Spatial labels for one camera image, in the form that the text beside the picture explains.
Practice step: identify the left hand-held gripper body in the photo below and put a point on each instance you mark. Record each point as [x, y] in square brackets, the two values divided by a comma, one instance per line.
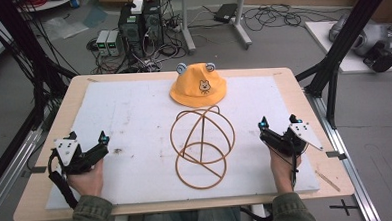
[73, 155]

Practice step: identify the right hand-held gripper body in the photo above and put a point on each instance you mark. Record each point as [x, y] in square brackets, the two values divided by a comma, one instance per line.
[291, 139]

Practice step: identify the person's left hand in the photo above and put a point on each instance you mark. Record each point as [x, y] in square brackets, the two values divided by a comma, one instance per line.
[86, 180]

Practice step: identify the person's right hand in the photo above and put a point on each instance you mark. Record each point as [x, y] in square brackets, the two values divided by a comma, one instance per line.
[282, 171]

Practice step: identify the white foam mat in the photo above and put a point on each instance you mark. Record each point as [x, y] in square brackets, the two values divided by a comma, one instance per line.
[144, 126]

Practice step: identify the wooden stick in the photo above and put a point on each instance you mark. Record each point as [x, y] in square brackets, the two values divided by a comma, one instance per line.
[328, 181]

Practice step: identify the yellow bucket hat with ears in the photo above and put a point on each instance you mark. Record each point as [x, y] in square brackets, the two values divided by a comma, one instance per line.
[198, 86]

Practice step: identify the white platform board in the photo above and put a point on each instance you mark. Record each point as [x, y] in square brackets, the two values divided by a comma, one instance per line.
[348, 47]

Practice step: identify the grey power supply unit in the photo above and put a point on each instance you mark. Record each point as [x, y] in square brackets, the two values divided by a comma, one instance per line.
[102, 42]
[114, 42]

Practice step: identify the grey robot device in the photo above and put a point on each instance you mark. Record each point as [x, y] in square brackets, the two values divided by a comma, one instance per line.
[367, 39]

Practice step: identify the black computer tower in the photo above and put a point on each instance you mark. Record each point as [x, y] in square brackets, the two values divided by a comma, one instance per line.
[131, 29]
[153, 22]

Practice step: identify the grey metal stand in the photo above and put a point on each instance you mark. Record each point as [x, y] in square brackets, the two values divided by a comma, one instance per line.
[213, 19]

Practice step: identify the black flat box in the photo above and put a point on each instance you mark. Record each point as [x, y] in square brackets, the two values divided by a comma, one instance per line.
[225, 12]

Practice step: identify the person's legs in jeans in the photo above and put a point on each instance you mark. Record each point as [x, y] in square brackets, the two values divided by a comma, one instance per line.
[190, 220]

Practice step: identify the white box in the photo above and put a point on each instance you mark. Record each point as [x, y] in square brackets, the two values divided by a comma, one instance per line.
[137, 7]

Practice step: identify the aluminium rail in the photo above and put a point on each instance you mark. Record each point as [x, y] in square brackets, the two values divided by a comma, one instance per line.
[13, 172]
[346, 157]

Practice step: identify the black frame post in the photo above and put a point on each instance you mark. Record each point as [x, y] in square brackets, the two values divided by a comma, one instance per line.
[27, 47]
[344, 44]

